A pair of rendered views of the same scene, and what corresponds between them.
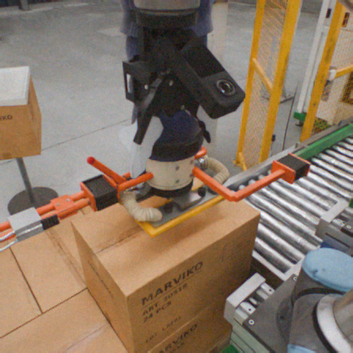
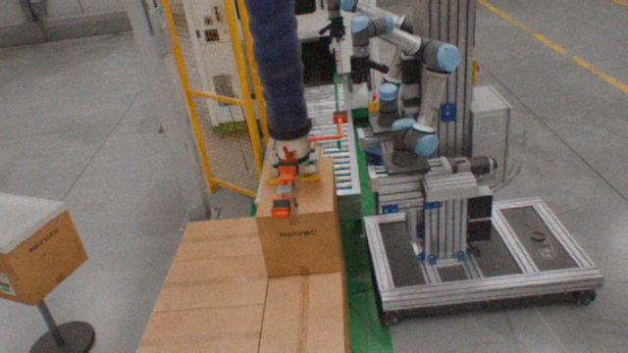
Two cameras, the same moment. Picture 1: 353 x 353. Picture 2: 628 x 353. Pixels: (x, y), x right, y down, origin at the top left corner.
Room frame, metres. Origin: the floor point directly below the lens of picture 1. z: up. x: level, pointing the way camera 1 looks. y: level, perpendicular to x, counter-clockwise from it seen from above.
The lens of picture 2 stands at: (-0.80, 1.74, 2.38)
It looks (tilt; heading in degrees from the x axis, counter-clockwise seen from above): 29 degrees down; 313
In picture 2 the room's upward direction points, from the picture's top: 8 degrees counter-clockwise
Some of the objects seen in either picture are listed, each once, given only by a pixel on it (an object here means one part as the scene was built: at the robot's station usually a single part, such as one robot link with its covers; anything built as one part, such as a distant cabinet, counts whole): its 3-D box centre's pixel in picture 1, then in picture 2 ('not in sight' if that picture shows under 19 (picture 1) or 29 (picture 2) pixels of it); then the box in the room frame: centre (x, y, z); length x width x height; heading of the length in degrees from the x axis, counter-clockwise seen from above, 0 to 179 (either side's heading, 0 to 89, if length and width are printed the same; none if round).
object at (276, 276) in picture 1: (229, 239); (307, 200); (1.15, -0.28, 0.58); 0.70 x 0.03 x 0.06; 38
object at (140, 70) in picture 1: (163, 61); (360, 69); (0.43, 0.01, 1.66); 0.09 x 0.08 x 0.12; 41
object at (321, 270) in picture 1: (327, 285); (404, 132); (0.42, -0.32, 1.20); 0.13 x 0.12 x 0.14; 157
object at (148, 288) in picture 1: (168, 252); (301, 213); (0.91, 0.02, 0.74); 0.60 x 0.40 x 0.40; 127
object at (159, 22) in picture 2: not in sight; (162, 29); (2.32, -0.31, 1.62); 0.20 x 0.05 x 0.30; 128
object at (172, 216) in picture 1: (185, 202); (312, 160); (0.84, -0.04, 1.08); 0.34 x 0.10 x 0.05; 127
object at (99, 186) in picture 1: (99, 191); (288, 168); (0.76, 0.22, 1.18); 0.10 x 0.08 x 0.06; 37
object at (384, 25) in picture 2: not in sight; (378, 25); (0.40, -0.09, 1.82); 0.11 x 0.11 x 0.08; 67
